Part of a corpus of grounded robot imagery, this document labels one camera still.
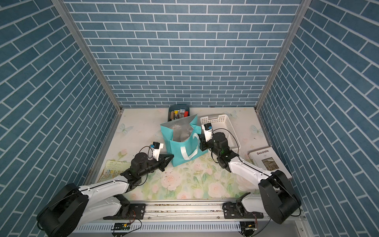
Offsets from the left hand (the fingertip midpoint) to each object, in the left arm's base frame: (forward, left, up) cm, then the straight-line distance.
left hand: (176, 158), depth 80 cm
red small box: (+42, -3, -9) cm, 43 cm away
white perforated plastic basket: (+32, -31, -10) cm, 46 cm away
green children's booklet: (-1, +39, -12) cm, 41 cm away
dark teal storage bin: (+50, +4, -10) cm, 52 cm away
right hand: (+12, -13, +6) cm, 18 cm away
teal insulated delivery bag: (+18, -2, -8) cm, 20 cm away
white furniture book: (+3, -54, -8) cm, 54 cm away
